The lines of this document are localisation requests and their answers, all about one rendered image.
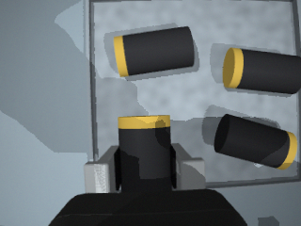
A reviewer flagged black battery with gold top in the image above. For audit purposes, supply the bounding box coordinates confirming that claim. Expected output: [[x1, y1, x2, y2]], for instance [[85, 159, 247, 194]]
[[114, 26, 195, 77], [223, 48, 301, 94], [118, 115, 172, 192], [214, 114, 297, 170]]

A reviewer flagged grey shallow tray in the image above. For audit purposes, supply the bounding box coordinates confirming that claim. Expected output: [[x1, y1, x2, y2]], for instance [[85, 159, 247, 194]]
[[86, 0, 301, 191]]

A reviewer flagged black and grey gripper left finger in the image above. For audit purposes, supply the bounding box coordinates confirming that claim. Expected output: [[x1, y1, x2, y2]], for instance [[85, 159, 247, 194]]
[[84, 145, 121, 193]]

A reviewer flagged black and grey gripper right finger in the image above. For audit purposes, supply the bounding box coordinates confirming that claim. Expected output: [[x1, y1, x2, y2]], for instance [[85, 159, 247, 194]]
[[170, 143, 206, 190]]

